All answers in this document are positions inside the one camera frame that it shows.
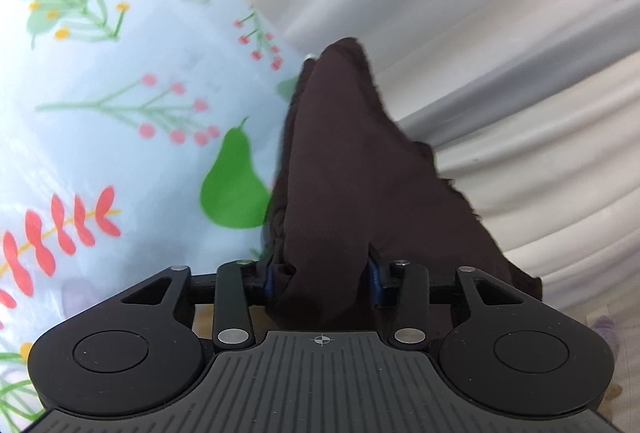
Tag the floral light blue bedsheet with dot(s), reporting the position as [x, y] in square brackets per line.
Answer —
[125, 123]

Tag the dark brown jacket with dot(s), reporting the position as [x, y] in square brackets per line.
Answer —
[345, 193]

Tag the white curtain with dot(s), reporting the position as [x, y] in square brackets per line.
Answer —
[475, 38]

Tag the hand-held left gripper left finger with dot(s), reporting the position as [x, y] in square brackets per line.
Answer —
[269, 282]

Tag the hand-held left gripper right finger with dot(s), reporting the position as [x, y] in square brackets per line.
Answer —
[376, 284]

